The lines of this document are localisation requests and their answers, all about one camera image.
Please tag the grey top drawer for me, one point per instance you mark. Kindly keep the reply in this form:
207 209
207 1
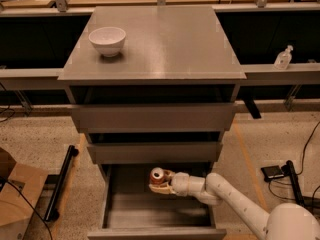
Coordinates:
142 118

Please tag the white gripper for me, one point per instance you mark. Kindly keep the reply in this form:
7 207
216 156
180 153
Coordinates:
181 184

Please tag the red coke can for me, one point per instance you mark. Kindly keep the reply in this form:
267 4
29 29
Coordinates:
157 176

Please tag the black bar right floor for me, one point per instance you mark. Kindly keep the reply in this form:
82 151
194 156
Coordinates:
289 171

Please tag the grey metal rail frame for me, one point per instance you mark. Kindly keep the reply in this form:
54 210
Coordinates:
33 74

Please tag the grey middle drawer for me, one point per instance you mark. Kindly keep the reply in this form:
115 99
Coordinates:
167 152

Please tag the grey drawer cabinet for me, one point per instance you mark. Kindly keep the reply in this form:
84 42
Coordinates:
153 85

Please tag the black power adapter box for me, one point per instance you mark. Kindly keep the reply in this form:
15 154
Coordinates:
271 173

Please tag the black bar left floor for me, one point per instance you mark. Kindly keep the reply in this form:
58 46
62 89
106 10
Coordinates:
57 180

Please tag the white ceramic bowl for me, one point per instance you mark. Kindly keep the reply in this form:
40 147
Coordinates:
108 41

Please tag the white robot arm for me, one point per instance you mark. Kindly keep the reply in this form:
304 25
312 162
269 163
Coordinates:
287 221

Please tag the black bar floor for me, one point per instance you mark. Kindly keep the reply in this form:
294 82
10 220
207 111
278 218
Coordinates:
57 180
289 171

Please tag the brown cardboard box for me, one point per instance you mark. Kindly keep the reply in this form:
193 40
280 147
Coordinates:
21 191

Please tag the grey open bottom drawer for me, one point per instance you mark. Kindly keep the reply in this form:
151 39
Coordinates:
131 211

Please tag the clear sanitizer pump bottle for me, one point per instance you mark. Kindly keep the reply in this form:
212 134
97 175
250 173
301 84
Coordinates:
284 58

